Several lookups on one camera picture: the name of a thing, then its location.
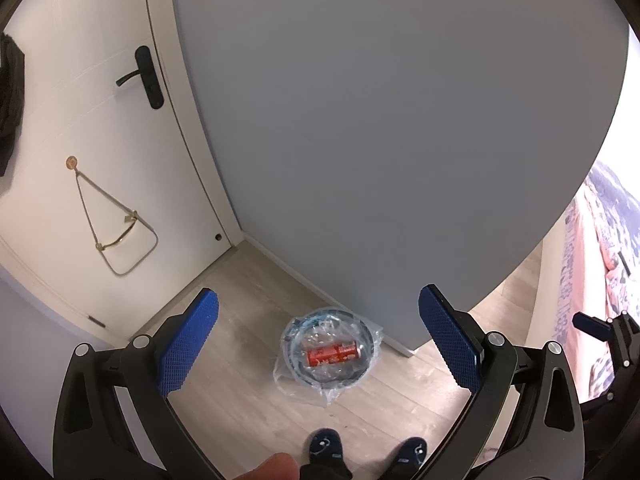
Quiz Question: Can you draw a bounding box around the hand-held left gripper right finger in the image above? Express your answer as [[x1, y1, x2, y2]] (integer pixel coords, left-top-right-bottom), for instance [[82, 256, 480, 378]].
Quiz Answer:
[[417, 284, 586, 480]]

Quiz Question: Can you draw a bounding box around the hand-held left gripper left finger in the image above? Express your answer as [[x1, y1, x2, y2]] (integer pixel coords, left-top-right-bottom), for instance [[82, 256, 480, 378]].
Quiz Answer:
[[52, 287, 223, 480]]

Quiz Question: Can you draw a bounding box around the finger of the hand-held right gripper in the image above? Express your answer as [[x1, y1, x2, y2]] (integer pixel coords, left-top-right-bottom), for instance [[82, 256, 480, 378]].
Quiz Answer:
[[572, 311, 640, 403]]

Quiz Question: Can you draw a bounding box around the blue trash bin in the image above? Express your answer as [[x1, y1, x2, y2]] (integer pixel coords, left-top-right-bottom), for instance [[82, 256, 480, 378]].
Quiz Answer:
[[282, 309, 375, 392]]

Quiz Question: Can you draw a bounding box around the round bin with plastic liner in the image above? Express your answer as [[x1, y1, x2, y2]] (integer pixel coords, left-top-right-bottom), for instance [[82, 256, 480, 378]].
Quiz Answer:
[[272, 307, 385, 408]]

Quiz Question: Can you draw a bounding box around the bed with pink sheet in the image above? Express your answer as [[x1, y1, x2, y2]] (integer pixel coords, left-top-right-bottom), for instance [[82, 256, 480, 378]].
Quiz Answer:
[[530, 160, 640, 401]]

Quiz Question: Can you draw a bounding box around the blue white striped blanket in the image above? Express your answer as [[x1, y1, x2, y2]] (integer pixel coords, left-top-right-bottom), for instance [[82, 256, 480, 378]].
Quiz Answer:
[[582, 160, 640, 291]]

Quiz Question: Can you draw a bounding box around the red snack wrapper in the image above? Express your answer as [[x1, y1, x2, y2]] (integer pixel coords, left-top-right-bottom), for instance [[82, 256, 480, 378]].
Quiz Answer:
[[307, 341, 361, 367]]

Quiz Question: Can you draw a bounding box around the white door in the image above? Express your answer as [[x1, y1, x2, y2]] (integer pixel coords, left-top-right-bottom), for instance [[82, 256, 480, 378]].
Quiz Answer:
[[0, 0, 238, 346]]

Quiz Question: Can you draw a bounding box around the black hanging bag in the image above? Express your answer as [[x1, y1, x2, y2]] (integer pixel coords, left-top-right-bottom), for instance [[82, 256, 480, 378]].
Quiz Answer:
[[0, 35, 26, 176]]

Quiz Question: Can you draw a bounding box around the black door handle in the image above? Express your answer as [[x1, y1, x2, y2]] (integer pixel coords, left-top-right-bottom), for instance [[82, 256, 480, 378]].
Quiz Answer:
[[116, 46, 165, 110]]

